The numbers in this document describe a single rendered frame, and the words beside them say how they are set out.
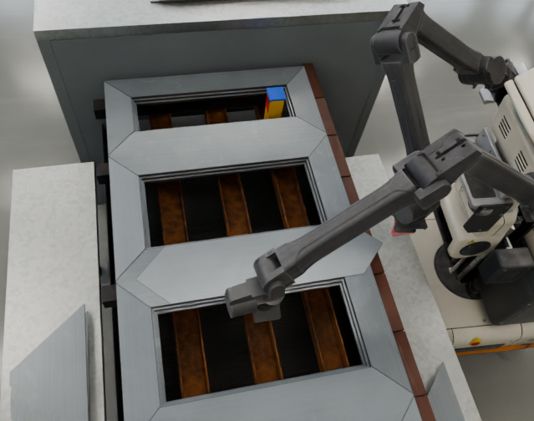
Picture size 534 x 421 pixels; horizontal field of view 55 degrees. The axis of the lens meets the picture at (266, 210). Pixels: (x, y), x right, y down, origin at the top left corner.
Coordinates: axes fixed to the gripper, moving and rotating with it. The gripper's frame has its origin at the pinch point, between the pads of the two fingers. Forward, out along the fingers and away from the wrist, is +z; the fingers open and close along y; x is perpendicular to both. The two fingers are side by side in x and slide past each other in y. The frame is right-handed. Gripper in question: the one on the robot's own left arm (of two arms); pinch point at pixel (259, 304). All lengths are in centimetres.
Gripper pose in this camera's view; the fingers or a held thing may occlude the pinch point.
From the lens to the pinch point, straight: 131.9
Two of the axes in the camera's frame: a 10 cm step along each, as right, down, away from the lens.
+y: 1.6, 9.5, -2.8
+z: -1.6, 3.1, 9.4
